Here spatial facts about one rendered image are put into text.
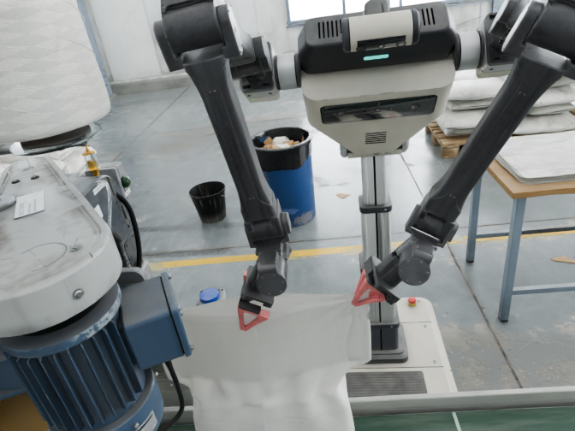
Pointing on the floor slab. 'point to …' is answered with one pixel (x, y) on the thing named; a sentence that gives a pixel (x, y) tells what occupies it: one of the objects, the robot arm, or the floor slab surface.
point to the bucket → (210, 201)
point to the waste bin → (289, 172)
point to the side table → (514, 188)
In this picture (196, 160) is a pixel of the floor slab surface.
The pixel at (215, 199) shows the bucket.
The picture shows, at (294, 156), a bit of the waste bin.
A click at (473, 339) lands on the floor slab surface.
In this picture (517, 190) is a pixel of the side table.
